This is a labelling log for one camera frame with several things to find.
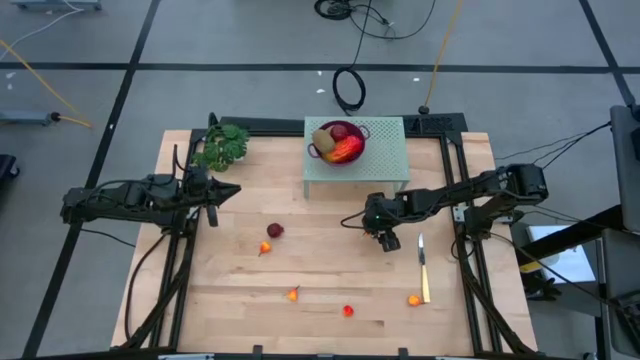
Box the mint green mesh shelf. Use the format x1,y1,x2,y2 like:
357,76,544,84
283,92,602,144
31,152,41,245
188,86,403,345
302,116,411,200

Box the purple colander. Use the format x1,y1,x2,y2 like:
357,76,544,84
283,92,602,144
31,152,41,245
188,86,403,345
306,119,372,167

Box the black aluminium table frame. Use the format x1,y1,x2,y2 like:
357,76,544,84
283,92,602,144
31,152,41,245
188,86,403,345
117,112,539,359

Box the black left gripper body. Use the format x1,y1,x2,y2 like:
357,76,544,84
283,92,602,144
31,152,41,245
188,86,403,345
187,167,220,228

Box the brown kiwi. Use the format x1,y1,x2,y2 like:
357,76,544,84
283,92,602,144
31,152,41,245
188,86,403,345
311,128,337,155

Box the white box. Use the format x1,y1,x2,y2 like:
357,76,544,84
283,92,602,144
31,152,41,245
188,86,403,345
524,224,599,286

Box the black floor object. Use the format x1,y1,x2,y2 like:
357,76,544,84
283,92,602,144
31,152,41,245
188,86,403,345
0,153,21,184

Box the thin black cables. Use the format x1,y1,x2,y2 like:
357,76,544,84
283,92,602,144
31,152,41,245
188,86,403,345
529,119,614,174

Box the coiled black cable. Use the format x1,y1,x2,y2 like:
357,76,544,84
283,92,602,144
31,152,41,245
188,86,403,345
331,0,374,115

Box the yellow floor cable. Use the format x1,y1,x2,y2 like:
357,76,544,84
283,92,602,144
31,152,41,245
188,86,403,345
0,39,95,129

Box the red orange mango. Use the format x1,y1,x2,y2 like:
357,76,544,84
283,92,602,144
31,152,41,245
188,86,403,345
323,134,364,165

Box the white floor cable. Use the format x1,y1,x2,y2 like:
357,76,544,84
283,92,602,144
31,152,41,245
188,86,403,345
0,0,89,51

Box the hanging yellow cable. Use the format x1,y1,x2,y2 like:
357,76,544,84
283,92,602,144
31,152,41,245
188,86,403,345
424,0,465,109

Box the knife with cream handle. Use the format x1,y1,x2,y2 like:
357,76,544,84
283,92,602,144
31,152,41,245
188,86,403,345
417,232,432,305

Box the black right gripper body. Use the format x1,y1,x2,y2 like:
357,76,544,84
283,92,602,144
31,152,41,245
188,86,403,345
363,192,402,254

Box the black cable bundle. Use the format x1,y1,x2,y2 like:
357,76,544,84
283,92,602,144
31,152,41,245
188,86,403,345
313,0,436,41

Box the green artificial potted plant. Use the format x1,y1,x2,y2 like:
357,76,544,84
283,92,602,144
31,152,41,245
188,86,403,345
191,123,251,174

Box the grey floor bar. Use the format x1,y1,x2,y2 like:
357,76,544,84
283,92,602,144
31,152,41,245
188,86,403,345
0,110,61,127
9,0,103,13

